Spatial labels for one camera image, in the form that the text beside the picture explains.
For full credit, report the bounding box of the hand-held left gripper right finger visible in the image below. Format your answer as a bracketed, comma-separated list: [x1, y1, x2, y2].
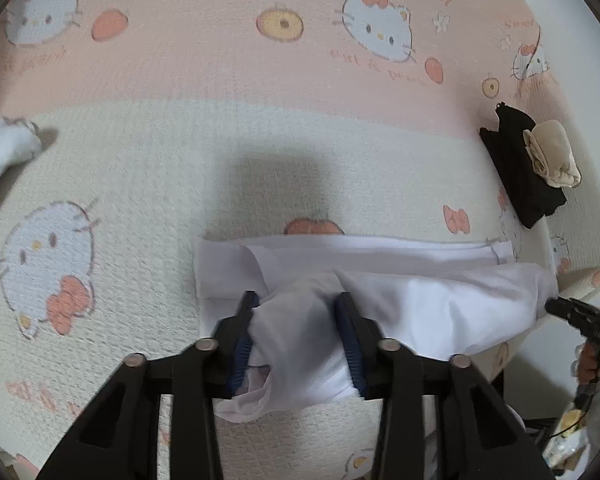
[336, 292, 556, 480]

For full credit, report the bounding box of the small white cat print garment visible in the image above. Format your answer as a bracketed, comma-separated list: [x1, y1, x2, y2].
[0, 116, 43, 217]

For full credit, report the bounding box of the person's right hand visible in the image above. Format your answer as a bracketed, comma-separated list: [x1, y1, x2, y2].
[577, 345, 600, 386]

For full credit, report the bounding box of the white printed clothing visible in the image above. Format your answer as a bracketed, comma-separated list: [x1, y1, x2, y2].
[542, 407, 595, 472]

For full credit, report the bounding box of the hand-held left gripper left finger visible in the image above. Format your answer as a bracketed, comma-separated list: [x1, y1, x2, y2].
[37, 291, 260, 480]

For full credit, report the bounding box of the white t-shirt with navy trim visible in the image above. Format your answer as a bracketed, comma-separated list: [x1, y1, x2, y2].
[192, 235, 560, 423]

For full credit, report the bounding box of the folded cream garment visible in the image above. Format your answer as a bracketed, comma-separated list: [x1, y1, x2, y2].
[522, 120, 582, 190]

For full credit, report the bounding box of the folded black garment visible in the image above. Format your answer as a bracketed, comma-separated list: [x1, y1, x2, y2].
[479, 102, 567, 230]

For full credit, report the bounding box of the pink cream cat print blanket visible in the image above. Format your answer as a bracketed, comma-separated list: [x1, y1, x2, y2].
[0, 0, 600, 480]

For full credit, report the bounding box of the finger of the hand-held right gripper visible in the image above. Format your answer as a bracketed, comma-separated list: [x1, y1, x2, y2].
[545, 297, 600, 341]

